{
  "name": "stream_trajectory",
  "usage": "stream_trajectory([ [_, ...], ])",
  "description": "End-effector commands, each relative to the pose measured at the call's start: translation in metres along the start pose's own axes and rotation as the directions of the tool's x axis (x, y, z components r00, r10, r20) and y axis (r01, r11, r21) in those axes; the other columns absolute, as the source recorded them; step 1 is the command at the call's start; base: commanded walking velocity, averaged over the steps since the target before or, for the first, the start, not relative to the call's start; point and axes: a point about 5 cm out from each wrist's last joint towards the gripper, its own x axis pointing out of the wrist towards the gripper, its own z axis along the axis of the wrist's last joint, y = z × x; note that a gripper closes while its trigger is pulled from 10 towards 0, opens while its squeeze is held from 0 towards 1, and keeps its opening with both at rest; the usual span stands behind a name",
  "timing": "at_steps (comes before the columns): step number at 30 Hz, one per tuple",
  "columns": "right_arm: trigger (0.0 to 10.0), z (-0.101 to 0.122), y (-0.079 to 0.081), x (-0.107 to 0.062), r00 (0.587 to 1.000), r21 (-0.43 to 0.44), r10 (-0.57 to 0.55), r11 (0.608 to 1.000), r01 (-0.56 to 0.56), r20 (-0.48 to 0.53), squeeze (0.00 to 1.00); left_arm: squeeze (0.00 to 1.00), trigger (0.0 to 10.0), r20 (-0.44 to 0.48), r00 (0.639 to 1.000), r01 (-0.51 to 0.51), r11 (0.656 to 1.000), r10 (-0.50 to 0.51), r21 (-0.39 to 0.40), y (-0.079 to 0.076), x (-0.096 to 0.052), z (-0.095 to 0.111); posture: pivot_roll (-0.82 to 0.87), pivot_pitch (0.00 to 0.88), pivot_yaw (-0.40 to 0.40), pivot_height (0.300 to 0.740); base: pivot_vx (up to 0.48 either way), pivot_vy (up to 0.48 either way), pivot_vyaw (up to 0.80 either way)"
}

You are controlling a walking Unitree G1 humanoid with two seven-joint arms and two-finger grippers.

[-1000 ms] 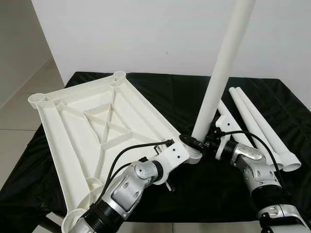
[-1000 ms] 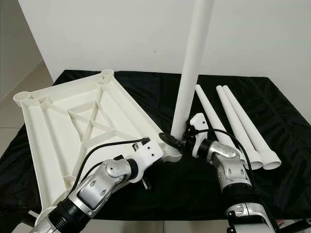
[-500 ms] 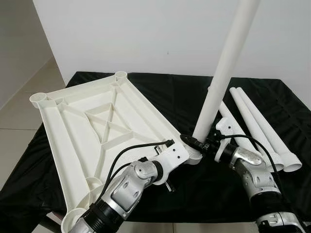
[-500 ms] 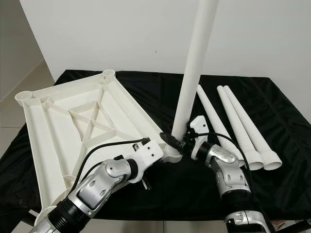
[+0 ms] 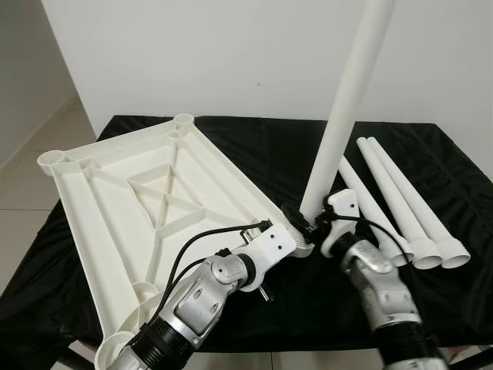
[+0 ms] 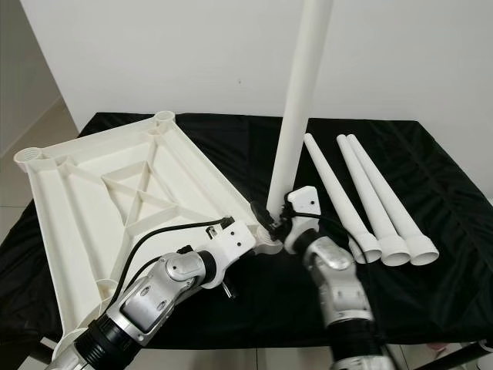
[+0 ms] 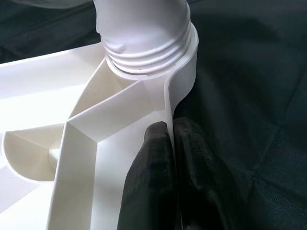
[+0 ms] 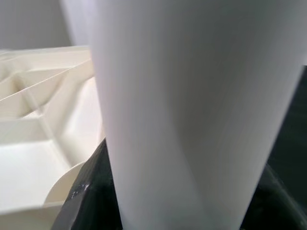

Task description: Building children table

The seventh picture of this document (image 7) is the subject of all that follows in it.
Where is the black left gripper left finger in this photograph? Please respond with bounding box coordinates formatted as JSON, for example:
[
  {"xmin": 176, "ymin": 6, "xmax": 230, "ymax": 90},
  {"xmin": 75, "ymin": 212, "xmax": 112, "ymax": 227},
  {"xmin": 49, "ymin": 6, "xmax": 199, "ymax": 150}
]
[{"xmin": 117, "ymin": 121, "xmax": 179, "ymax": 230}]

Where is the white plastic table top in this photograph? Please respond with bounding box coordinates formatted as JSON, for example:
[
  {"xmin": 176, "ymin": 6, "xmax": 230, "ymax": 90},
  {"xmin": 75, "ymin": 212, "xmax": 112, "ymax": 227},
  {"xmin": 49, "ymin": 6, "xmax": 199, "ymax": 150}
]
[{"xmin": 0, "ymin": 25, "xmax": 199, "ymax": 230}]

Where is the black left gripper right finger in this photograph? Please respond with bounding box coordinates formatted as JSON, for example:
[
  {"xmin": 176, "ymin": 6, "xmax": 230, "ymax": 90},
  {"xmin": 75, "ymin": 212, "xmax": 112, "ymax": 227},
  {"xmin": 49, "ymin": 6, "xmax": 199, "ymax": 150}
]
[{"xmin": 173, "ymin": 116, "xmax": 255, "ymax": 230}]

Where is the white plastic table leg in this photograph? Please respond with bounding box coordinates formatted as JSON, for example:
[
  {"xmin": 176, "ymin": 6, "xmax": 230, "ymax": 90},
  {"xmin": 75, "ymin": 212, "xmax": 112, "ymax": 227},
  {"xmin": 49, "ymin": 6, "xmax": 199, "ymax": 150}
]
[{"xmin": 92, "ymin": 0, "xmax": 194, "ymax": 75}]

